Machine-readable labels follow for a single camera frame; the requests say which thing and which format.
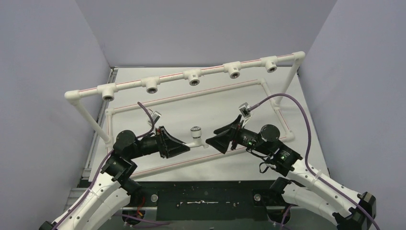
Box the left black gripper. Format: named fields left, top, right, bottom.
left=129, top=126, right=191, bottom=159

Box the white plastic water faucet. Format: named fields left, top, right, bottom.
left=186, top=126, right=209, bottom=149

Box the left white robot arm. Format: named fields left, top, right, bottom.
left=40, top=126, right=191, bottom=230

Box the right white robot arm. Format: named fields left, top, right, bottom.
left=205, top=115, right=377, bottom=230

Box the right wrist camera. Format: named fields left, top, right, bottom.
left=238, top=102, right=251, bottom=126

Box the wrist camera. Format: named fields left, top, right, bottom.
left=238, top=102, right=251, bottom=126
left=147, top=109, right=161, bottom=127

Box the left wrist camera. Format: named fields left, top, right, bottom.
left=147, top=109, right=161, bottom=127

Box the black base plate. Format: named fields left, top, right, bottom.
left=118, top=180, right=289, bottom=221

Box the white PVC pipe frame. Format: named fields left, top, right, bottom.
left=65, top=51, right=307, bottom=182

